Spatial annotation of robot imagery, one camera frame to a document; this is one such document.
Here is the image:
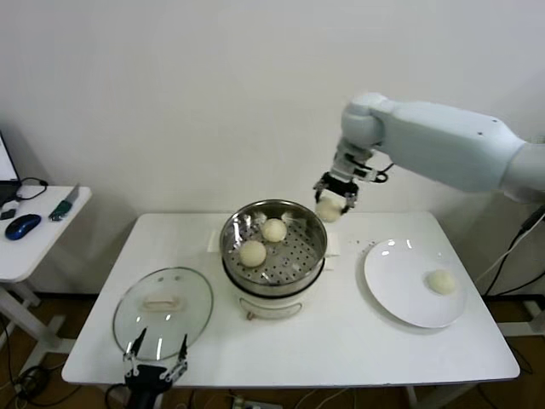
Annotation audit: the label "perforated steel steamer basket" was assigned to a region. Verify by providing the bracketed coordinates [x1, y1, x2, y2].
[219, 198, 329, 297]

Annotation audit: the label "white steamed baozi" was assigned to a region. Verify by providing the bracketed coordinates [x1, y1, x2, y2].
[238, 239, 268, 268]
[314, 196, 344, 223]
[425, 269, 456, 296]
[260, 218, 287, 243]

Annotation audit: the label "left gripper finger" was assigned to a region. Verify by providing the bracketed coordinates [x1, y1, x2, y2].
[163, 334, 189, 383]
[123, 326, 148, 377]

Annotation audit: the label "white hanging cable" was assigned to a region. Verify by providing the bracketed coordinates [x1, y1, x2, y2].
[474, 236, 524, 285]

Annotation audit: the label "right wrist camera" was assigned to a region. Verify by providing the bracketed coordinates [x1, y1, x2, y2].
[355, 164, 389, 184]

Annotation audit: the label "blue computer mouse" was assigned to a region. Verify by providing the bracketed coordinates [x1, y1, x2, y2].
[4, 214, 43, 240]

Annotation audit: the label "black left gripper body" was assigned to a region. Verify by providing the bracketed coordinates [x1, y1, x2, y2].
[123, 365, 172, 409]

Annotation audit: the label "white round plate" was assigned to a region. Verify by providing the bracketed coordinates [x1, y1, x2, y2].
[363, 238, 468, 329]

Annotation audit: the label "white electric cooking pot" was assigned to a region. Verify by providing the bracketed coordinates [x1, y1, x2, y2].
[207, 229, 341, 321]

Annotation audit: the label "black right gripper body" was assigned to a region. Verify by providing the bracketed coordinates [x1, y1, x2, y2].
[315, 171, 359, 198]

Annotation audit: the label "small black white adapter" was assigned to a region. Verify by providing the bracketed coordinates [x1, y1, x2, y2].
[0, 199, 20, 222]

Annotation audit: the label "black laptop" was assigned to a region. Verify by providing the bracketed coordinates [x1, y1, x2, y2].
[0, 131, 21, 205]

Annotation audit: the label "white side table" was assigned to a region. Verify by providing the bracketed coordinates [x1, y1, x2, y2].
[0, 185, 93, 380]

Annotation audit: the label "black looped desk cable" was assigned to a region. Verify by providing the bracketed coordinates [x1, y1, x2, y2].
[15, 177, 49, 201]

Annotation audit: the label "green-handled knife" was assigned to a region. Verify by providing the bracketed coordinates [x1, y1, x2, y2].
[48, 182, 81, 222]

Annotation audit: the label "round glass pot lid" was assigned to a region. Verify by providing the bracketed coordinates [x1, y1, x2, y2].
[112, 267, 214, 361]

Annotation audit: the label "black floor cables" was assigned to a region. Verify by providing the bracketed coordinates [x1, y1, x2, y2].
[0, 314, 48, 404]

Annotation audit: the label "white power strip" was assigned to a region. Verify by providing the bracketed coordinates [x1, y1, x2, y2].
[229, 395, 265, 409]

